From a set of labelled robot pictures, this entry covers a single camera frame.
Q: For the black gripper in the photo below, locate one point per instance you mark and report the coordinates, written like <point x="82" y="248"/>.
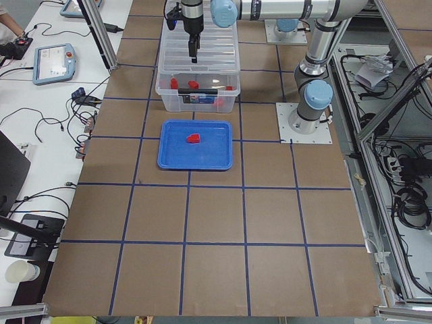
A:
<point x="193" y="24"/>

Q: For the clear plastic box lid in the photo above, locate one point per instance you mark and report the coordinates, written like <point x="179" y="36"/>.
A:
<point x="218" y="52"/>

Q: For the red block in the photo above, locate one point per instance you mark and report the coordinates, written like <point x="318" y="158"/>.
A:
<point x="193" y="84"/>
<point x="173" y="83"/>
<point x="193" y="139"/>
<point x="218" y="102"/>

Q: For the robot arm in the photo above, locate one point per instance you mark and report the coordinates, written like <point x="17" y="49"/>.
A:
<point x="331" y="19"/>

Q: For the clear plastic storage box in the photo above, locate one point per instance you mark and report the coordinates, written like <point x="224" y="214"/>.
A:
<point x="226" y="82"/>

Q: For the blue plastic tray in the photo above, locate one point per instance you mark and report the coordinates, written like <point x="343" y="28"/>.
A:
<point x="214" y="152"/>

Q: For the black power adapter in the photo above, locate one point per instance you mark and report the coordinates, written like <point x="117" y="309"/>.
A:
<point x="112" y="28"/>

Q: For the teach pendant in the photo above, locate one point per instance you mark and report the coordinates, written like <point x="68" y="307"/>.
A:
<point x="71" y="9"/>
<point x="52" y="64"/>

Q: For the black laptop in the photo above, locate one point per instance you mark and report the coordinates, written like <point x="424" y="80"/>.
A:
<point x="14" y="170"/>

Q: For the white paper cup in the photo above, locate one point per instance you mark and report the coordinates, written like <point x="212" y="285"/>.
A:
<point x="22" y="271"/>

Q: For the black box latch handle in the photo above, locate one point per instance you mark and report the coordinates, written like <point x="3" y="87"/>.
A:
<point x="184" y="91"/>

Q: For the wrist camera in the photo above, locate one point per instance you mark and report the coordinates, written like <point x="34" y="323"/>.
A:
<point x="174" y="16"/>

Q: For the aluminium frame post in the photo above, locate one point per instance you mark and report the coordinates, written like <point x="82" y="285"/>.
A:
<point x="97" y="29"/>

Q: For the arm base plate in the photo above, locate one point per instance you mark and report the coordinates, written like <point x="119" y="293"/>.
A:
<point x="285" y="32"/>
<point x="294" y="130"/>

